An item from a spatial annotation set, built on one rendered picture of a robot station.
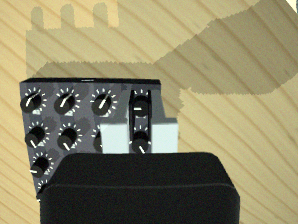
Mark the dark grey knob box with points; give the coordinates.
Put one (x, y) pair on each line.
(57, 132)

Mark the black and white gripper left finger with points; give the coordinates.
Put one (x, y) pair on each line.
(117, 132)

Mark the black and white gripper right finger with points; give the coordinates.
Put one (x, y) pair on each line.
(162, 130)

